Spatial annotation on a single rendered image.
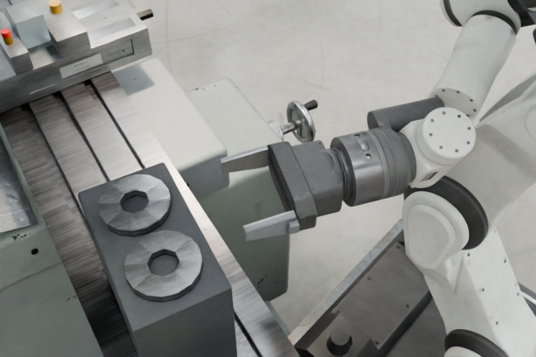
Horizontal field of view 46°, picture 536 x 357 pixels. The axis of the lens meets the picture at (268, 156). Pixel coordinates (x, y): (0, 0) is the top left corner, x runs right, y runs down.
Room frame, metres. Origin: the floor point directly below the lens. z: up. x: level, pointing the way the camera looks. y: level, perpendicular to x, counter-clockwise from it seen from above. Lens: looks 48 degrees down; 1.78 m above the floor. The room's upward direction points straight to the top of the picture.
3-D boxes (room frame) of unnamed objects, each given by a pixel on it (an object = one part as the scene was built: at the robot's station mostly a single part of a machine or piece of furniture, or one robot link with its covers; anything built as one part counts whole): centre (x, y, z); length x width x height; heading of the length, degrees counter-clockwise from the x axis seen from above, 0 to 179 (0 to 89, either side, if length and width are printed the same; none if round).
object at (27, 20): (0.97, 0.45, 1.08); 0.06 x 0.05 x 0.06; 33
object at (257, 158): (0.53, 0.03, 1.20); 0.06 x 0.02 x 0.03; 107
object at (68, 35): (1.01, 0.40, 1.06); 0.15 x 0.06 x 0.04; 33
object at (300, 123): (1.11, -0.05, 0.67); 0.16 x 0.12 x 0.12; 121
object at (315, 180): (0.50, -0.07, 1.20); 0.13 x 0.12 x 0.10; 17
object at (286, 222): (0.42, 0.00, 1.20); 0.06 x 0.02 x 0.03; 107
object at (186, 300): (0.44, 0.14, 1.07); 0.22 x 0.12 x 0.20; 27
